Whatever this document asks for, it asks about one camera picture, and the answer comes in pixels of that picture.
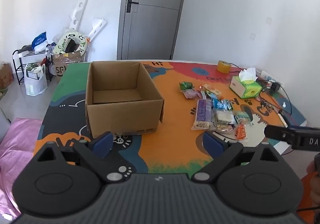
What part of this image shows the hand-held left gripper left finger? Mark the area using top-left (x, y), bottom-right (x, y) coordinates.
top-left (34, 131), bottom-right (127, 184)

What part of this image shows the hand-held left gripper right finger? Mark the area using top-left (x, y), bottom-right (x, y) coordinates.
top-left (191, 131), bottom-right (284, 184)

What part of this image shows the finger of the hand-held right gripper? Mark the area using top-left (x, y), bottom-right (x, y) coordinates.
top-left (264, 125), bottom-right (292, 146)

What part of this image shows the brown snack packet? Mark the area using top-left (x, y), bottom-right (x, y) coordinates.
top-left (215, 124), bottom-right (234, 134)

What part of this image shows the clear cracker packet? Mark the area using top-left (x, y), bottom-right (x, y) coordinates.
top-left (212, 109), bottom-right (235, 126)

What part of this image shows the orange snack packet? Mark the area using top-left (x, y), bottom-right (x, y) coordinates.
top-left (234, 124), bottom-right (249, 142)

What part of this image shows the purple snack packet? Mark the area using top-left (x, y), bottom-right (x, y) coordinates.
top-left (196, 99), bottom-right (213, 122)

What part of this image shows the teal snack packet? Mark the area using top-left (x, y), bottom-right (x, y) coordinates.
top-left (232, 111), bottom-right (252, 124)

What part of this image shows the pink snack packet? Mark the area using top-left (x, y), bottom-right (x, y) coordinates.
top-left (184, 89), bottom-right (202, 99)

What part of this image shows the cream snack packet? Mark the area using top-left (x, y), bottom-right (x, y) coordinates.
top-left (203, 84), bottom-right (222, 94)

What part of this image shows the green snack packet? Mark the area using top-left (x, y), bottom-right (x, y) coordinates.
top-left (179, 81), bottom-right (195, 90)

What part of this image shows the person's right hand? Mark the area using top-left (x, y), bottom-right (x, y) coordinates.
top-left (306, 160), bottom-right (320, 178)

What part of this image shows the black charger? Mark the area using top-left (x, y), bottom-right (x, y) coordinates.
top-left (269, 82), bottom-right (282, 94)

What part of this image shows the green tissue box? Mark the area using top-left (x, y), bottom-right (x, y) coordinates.
top-left (229, 67), bottom-right (262, 99)

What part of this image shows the white power strip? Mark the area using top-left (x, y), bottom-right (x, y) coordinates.
top-left (257, 71), bottom-right (282, 84)

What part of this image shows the yellow tape roll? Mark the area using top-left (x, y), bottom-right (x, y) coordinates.
top-left (217, 60), bottom-right (230, 73)

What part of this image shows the printed cardboard box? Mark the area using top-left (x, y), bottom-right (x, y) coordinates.
top-left (51, 51), bottom-right (85, 84)

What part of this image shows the pink cushion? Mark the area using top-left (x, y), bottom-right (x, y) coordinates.
top-left (0, 118), bottom-right (43, 219)

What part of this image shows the white plastic bag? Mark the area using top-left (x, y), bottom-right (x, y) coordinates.
top-left (24, 62), bottom-right (48, 96)

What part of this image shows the panda print toilet seat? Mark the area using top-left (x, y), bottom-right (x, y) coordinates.
top-left (53, 29), bottom-right (90, 55)

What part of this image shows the black shoe rack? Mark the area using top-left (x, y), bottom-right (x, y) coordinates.
top-left (12, 47), bottom-right (54, 85)

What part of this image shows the short white board with holes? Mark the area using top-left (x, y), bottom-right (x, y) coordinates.
top-left (86, 18), bottom-right (107, 42)

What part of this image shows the small brown cardboard box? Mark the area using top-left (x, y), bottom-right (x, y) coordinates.
top-left (0, 62), bottom-right (14, 89)

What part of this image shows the blue bag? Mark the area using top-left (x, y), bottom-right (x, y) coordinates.
top-left (32, 32), bottom-right (47, 48)

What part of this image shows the grey door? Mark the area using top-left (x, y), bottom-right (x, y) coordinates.
top-left (117, 0), bottom-right (190, 60)

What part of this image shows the long white board with holes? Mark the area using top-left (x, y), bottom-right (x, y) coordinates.
top-left (69, 0), bottom-right (90, 30)

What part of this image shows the black cable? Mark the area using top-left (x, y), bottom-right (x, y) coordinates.
top-left (259, 81), bottom-right (293, 116)

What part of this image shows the black door handle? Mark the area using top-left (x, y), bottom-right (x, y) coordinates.
top-left (127, 0), bottom-right (139, 13)

